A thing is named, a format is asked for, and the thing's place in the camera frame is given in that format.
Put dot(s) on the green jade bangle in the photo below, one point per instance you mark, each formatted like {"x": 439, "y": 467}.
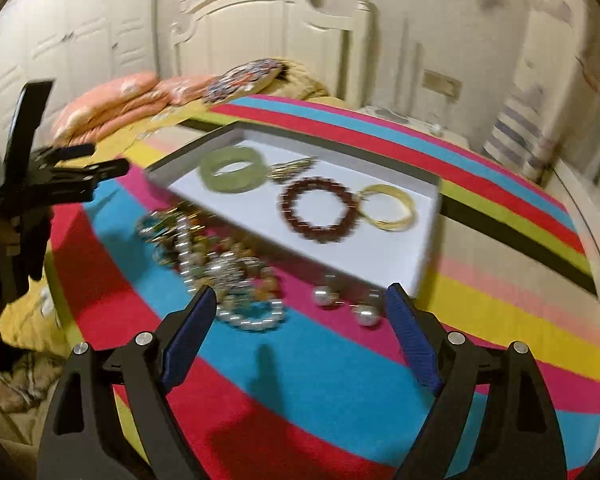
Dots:
{"x": 215, "y": 177}

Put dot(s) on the white wardrobe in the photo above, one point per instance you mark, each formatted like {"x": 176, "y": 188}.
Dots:
{"x": 70, "y": 35}

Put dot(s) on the printed curtain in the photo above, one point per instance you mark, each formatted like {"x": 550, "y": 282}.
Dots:
{"x": 545, "y": 60}

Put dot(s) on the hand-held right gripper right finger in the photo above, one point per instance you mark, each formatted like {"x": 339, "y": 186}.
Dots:
{"x": 415, "y": 345}

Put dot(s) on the tan fluffy blanket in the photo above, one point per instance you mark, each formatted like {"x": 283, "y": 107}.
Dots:
{"x": 305, "y": 82}

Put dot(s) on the pink quilt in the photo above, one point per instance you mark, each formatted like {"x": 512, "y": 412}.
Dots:
{"x": 110, "y": 110}

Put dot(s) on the wall socket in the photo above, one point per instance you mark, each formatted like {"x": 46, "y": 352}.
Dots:
{"x": 442, "y": 83}

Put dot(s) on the white nightstand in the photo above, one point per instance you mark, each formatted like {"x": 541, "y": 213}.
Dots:
{"x": 395, "y": 112}

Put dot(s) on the white window sill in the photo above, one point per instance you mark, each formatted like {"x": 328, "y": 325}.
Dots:
{"x": 580, "y": 200}

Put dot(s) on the patterned pillow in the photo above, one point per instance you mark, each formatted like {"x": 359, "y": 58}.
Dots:
{"x": 240, "y": 82}

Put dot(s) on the brown patterned cloth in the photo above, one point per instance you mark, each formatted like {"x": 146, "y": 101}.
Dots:
{"x": 20, "y": 380}

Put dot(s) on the white bed headboard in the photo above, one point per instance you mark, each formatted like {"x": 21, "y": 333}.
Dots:
{"x": 260, "y": 35}

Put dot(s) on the white lamp stand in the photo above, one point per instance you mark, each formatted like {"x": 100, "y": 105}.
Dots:
{"x": 405, "y": 60}

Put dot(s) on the white jewelry box tray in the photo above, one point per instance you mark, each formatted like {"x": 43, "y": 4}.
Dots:
{"x": 380, "y": 255}

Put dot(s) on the gold bangle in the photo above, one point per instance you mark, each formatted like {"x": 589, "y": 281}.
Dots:
{"x": 405, "y": 220}

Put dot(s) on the colourful striped blanket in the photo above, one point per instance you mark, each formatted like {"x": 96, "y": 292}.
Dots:
{"x": 330, "y": 385}

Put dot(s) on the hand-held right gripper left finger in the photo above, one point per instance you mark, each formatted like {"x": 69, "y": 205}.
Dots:
{"x": 190, "y": 345}

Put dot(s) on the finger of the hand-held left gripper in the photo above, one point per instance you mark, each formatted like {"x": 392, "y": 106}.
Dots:
{"x": 65, "y": 154}
{"x": 100, "y": 172}

